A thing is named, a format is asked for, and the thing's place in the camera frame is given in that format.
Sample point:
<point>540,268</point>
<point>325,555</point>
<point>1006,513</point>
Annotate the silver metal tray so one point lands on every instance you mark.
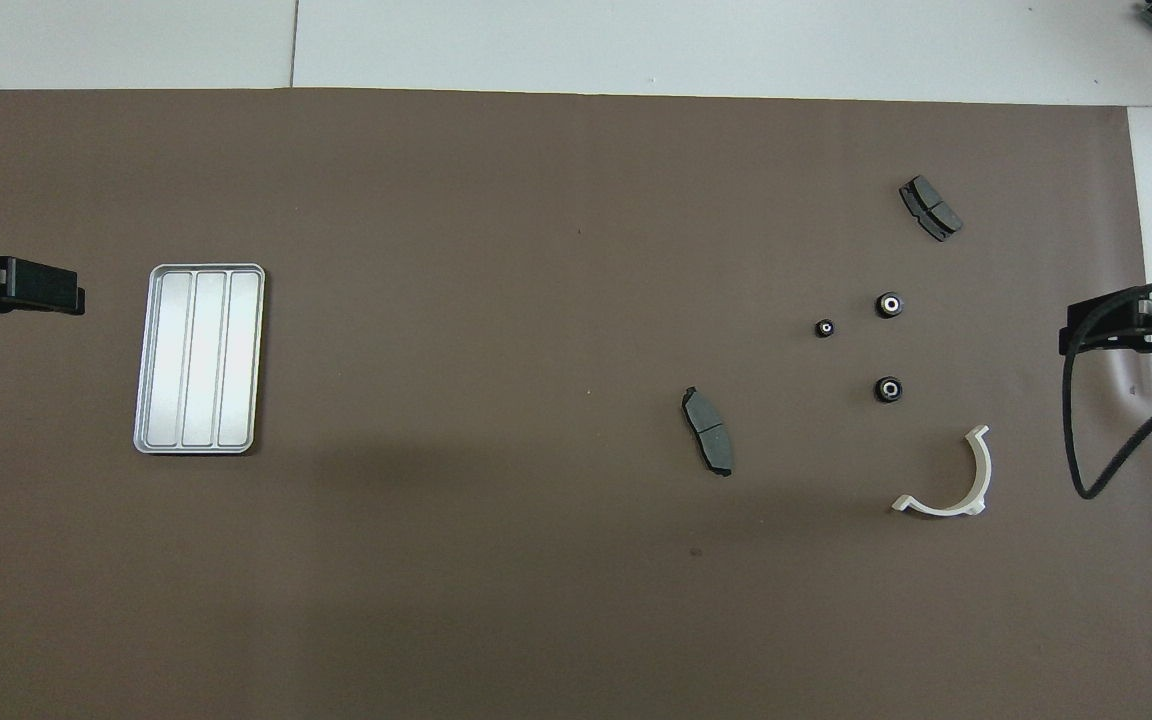
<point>201,360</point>

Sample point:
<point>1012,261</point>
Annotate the small black bearing gear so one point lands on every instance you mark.
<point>824,327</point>

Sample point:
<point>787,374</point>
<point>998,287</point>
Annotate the brown table mat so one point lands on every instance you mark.
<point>536,250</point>

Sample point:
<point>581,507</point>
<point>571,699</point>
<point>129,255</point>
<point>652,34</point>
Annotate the large black bearing gear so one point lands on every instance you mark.
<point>889,389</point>
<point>891,304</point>

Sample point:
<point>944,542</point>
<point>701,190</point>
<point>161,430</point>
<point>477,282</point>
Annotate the white curved plastic bracket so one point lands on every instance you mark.
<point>981,470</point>

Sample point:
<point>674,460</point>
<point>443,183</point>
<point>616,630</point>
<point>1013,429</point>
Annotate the long grey brake pad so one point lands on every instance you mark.
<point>707,430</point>

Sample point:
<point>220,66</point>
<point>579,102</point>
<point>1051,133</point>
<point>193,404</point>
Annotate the short grey brake pad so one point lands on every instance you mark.
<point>930,208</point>

